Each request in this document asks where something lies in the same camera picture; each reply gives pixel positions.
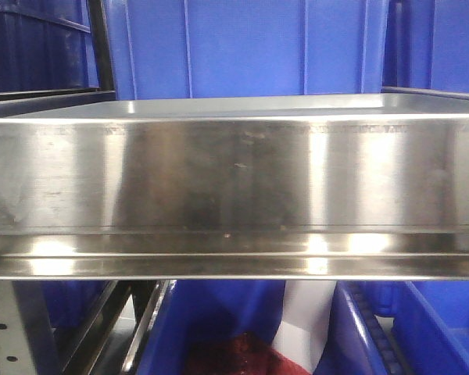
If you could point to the stainless steel shelf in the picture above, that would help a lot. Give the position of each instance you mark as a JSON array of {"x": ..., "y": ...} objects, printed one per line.
[{"x": 376, "y": 197}]

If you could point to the grey tray on shelf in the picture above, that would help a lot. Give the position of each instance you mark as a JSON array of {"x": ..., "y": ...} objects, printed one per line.
[{"x": 297, "y": 105}]

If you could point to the blue bin lower middle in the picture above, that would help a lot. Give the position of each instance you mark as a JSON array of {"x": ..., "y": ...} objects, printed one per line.
[{"x": 276, "y": 311}]

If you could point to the large blue bin behind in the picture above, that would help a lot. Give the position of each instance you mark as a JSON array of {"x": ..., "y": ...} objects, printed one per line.
[{"x": 199, "y": 49}]

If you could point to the dark red items in bin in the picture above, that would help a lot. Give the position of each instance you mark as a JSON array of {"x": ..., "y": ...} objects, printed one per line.
[{"x": 244, "y": 354}]

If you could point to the blue bin lower right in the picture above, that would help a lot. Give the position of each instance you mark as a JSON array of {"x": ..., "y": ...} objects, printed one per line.
[{"x": 396, "y": 327}]

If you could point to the dark blue bin upper left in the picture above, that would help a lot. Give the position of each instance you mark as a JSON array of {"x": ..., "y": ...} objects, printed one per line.
[{"x": 46, "y": 45}]

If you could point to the perforated shelf upright post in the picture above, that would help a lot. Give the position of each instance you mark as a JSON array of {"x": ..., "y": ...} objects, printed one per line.
[{"x": 15, "y": 353}]

